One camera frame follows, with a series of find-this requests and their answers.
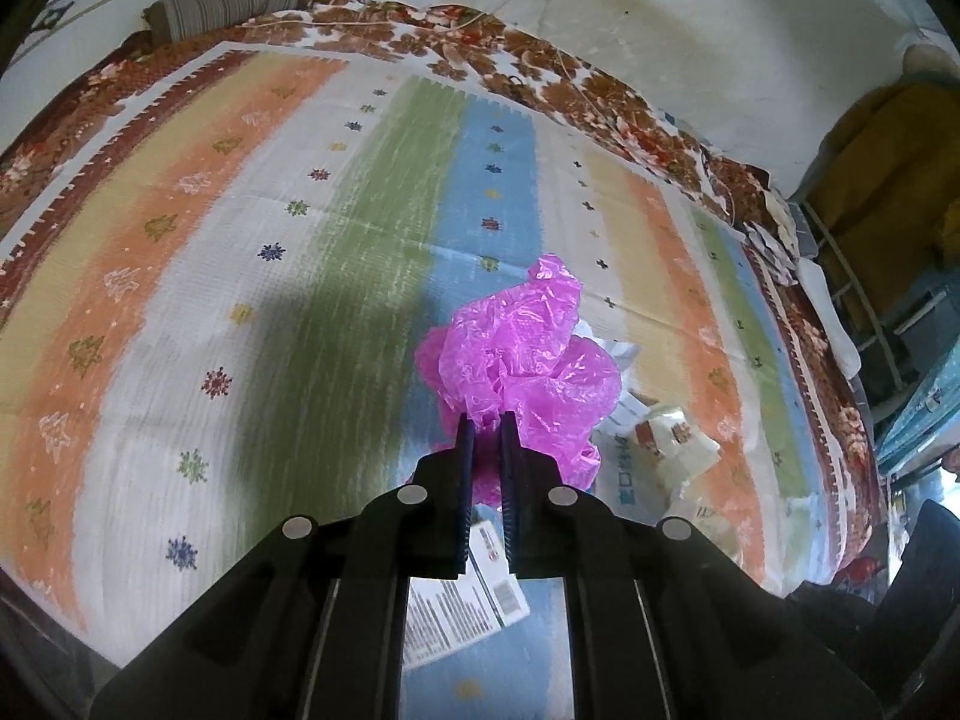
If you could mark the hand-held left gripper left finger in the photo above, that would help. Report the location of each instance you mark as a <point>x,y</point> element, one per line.
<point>465,465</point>

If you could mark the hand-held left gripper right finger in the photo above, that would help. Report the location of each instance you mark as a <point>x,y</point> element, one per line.
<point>510,465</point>

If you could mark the pink plastic bag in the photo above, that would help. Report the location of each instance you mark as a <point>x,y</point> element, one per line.
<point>525,352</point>

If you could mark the white packet with blue print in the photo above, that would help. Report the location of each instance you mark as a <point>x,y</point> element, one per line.
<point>630,495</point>

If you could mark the white printed paper box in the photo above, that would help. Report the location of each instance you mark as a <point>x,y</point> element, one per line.
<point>450,615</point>

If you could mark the yellow white snack packet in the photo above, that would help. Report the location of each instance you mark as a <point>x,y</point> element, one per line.
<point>682,442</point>

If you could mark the striped colourful blanket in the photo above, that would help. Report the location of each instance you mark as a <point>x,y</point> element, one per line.
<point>225,315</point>

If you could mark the white cloth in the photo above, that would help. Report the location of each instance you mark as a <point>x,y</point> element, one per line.
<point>825,307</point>

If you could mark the brown floral bed sheet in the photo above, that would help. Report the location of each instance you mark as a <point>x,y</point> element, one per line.
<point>525,52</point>

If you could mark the grey striped pillow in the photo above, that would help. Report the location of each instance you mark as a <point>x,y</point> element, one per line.
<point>217,7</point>

